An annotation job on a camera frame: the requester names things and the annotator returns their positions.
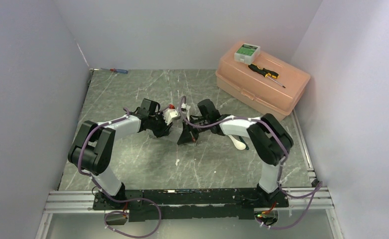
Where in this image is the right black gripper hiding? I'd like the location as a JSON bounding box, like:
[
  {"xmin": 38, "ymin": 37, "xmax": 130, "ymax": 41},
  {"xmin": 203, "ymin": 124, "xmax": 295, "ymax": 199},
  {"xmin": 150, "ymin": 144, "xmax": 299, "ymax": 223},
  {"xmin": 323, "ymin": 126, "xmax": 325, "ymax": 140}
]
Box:
[{"xmin": 177, "ymin": 116, "xmax": 210, "ymax": 145}]

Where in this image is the grey cloth napkin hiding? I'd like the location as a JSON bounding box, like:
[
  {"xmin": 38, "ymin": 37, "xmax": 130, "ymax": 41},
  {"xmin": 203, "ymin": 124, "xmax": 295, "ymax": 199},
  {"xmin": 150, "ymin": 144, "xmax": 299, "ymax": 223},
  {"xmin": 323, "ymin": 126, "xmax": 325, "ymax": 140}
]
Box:
[{"xmin": 162, "ymin": 124, "xmax": 193, "ymax": 145}]

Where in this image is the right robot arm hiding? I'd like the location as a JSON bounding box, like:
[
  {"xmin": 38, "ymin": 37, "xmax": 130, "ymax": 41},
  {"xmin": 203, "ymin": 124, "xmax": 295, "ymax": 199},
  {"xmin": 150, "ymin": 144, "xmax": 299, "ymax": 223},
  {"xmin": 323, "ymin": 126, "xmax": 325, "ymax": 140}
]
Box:
[{"xmin": 178, "ymin": 97, "xmax": 293, "ymax": 207}]

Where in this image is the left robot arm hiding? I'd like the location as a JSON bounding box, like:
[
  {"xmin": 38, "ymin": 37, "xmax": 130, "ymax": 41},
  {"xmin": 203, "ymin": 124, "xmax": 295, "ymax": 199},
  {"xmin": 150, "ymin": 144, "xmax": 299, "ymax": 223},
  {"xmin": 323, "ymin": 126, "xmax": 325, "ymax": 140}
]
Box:
[{"xmin": 67, "ymin": 99, "xmax": 178, "ymax": 209}]

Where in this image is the white ceramic spoon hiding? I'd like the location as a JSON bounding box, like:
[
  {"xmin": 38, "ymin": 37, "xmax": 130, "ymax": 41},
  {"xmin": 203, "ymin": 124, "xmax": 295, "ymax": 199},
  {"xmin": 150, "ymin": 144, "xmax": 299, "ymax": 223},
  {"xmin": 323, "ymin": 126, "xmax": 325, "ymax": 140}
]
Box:
[{"xmin": 229, "ymin": 135, "xmax": 247, "ymax": 150}]

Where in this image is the pink plastic toolbox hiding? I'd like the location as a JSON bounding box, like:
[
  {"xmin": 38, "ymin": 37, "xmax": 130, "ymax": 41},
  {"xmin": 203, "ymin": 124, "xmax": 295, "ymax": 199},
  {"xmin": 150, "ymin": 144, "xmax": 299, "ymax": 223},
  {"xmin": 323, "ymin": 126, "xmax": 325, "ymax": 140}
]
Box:
[{"xmin": 216, "ymin": 41, "xmax": 311, "ymax": 121}]

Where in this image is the red blue screwdriver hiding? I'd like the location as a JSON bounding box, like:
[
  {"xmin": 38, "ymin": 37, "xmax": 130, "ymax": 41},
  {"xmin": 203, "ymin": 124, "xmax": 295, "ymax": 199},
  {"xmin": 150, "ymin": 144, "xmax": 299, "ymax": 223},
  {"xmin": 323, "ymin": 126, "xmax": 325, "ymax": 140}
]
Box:
[{"xmin": 101, "ymin": 68, "xmax": 128, "ymax": 74}]

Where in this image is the black yellow screwdriver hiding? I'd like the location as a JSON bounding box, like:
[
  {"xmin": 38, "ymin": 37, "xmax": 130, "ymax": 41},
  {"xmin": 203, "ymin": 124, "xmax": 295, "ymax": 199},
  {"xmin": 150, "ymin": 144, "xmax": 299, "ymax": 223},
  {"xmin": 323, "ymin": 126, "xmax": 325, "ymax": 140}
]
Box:
[{"xmin": 248, "ymin": 64, "xmax": 286, "ymax": 89}]

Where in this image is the small green white box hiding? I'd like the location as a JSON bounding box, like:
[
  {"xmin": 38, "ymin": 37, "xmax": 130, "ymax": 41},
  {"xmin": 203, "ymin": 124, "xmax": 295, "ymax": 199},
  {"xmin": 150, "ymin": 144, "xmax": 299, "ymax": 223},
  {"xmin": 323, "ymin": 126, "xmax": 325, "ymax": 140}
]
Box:
[{"xmin": 234, "ymin": 43, "xmax": 261, "ymax": 65}]

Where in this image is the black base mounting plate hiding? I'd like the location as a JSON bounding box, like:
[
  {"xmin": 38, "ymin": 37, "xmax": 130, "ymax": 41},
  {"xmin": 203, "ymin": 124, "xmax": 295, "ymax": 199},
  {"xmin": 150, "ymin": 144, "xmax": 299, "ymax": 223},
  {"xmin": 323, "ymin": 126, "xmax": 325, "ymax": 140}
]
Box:
[{"xmin": 93, "ymin": 188, "xmax": 289, "ymax": 222}]

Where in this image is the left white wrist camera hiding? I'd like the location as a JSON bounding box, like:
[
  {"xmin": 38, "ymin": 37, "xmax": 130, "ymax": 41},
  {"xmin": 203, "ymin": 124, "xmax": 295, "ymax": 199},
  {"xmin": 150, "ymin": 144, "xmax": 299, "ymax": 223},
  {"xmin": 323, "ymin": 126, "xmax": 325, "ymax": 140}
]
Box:
[{"xmin": 162, "ymin": 104, "xmax": 180, "ymax": 125}]

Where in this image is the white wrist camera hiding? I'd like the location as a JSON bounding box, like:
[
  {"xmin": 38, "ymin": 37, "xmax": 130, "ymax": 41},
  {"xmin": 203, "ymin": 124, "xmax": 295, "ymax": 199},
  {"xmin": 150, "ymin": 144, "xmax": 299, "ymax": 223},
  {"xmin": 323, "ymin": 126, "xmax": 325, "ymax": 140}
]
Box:
[
  {"xmin": 180, "ymin": 103, "xmax": 191, "ymax": 121},
  {"xmin": 162, "ymin": 104, "xmax": 180, "ymax": 125}
]

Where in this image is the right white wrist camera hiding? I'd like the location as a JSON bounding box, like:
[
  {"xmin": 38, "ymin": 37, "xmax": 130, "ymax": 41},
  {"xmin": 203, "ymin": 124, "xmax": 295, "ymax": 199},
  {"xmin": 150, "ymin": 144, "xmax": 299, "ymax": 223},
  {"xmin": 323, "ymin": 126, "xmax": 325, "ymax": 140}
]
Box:
[{"xmin": 180, "ymin": 103, "xmax": 191, "ymax": 121}]

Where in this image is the gold spoon teal handle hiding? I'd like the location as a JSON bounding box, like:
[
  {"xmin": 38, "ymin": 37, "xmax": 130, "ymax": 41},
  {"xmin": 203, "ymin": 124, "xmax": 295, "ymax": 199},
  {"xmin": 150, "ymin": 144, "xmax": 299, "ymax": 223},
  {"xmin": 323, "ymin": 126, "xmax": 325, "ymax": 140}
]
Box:
[{"xmin": 240, "ymin": 137, "xmax": 249, "ymax": 150}]

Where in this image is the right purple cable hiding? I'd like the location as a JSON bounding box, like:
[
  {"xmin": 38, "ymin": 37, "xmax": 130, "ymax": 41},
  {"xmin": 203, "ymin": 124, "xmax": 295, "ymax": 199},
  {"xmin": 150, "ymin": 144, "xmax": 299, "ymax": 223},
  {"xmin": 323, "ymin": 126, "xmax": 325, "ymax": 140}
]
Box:
[{"xmin": 178, "ymin": 96, "xmax": 324, "ymax": 231}]

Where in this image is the aluminium rail frame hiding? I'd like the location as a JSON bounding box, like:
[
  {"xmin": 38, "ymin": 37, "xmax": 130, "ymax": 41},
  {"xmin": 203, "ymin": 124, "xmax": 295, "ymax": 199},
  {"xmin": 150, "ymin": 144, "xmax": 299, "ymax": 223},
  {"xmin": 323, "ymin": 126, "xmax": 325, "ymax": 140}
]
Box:
[{"xmin": 36, "ymin": 187, "xmax": 344, "ymax": 239}]

